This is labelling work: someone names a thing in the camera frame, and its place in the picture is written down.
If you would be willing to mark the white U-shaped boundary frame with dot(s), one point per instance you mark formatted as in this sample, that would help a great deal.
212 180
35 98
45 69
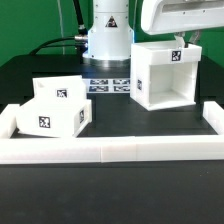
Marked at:
111 149

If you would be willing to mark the white front drawer tray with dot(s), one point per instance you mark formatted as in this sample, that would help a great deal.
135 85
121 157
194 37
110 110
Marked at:
54 119

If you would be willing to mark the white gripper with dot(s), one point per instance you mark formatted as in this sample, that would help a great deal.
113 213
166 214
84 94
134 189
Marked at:
171 16

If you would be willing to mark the paper sheet with markers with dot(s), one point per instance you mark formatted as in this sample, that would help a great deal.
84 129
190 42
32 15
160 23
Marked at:
107 85

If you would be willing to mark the white drawer cabinet box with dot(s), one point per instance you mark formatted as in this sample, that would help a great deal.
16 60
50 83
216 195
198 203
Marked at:
163 74

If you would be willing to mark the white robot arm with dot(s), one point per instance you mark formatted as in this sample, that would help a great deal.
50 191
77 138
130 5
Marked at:
110 37

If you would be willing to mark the white drawer tray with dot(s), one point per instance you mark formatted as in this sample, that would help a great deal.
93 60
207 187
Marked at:
66 87
54 119

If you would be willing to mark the white rear drawer tray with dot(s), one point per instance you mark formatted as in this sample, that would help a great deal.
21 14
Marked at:
66 87

